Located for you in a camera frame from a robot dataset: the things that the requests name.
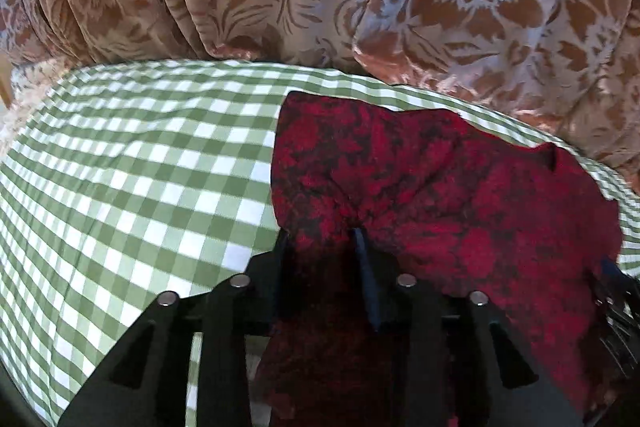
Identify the wooden frame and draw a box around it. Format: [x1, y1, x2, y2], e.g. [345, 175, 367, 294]
[0, 49, 13, 108]

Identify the green checked bedsheet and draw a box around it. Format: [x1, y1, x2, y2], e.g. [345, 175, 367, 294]
[0, 57, 640, 427]

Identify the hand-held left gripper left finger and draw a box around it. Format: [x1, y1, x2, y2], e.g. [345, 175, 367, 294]
[57, 229, 291, 427]

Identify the white floral sheet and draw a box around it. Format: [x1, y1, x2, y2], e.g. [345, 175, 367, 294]
[0, 57, 68, 148]

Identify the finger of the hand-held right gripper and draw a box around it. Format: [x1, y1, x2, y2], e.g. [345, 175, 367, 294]
[595, 257, 640, 358]

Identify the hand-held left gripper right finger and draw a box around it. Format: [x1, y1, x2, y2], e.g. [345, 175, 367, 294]
[350, 227, 586, 427]

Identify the red black patterned garment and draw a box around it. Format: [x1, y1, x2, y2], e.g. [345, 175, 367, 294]
[250, 91, 626, 427]

